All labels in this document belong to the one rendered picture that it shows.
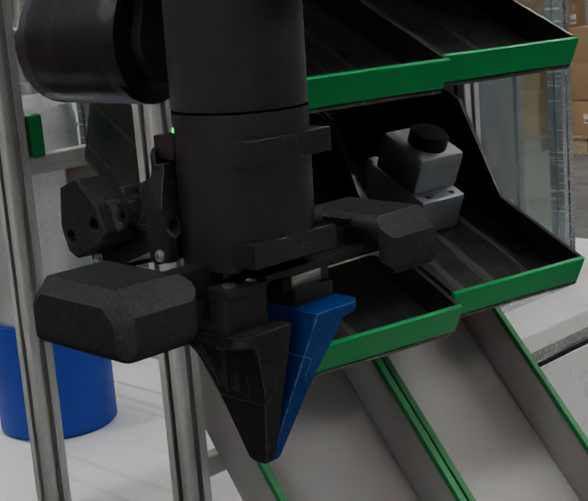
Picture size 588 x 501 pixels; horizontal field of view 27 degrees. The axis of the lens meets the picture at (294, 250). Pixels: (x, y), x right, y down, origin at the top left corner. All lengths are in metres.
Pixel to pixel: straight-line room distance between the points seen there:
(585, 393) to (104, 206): 1.65
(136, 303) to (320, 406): 0.47
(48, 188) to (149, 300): 1.15
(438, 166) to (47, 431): 0.36
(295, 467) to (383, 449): 0.07
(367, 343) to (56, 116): 0.89
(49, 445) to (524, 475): 0.37
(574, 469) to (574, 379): 1.08
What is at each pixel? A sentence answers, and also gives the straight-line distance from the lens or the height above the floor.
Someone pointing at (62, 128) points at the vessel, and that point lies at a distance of 1.61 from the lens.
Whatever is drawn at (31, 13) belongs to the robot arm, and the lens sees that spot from 0.56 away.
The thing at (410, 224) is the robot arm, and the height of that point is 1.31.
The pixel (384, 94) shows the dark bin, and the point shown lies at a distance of 0.77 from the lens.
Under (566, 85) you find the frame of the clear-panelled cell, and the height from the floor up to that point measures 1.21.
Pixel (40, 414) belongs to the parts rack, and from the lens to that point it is 0.97.
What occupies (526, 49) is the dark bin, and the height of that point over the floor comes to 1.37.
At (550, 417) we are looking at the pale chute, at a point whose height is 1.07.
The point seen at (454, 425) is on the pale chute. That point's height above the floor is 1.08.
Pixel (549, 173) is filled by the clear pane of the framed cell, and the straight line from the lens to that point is 2.17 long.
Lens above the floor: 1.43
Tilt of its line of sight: 12 degrees down
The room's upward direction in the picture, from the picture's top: 5 degrees counter-clockwise
